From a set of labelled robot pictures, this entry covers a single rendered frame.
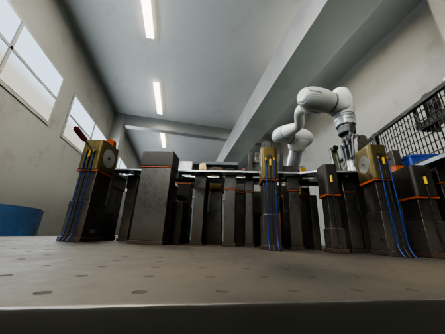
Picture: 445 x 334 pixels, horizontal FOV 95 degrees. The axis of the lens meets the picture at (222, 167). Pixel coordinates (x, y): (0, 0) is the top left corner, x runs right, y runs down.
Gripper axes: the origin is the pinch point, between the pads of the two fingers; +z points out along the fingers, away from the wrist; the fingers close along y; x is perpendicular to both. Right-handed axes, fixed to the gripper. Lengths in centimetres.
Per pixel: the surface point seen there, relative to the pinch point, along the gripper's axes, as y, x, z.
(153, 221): 21, -80, 27
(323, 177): 19.8, -21.8, 10.8
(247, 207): 2, -47, 19
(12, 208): -64, -230, 16
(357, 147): 17.4, -7.2, -1.8
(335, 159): -15.2, 0.3, -9.7
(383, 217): 24.4, -7.9, 24.3
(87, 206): 24, -102, 24
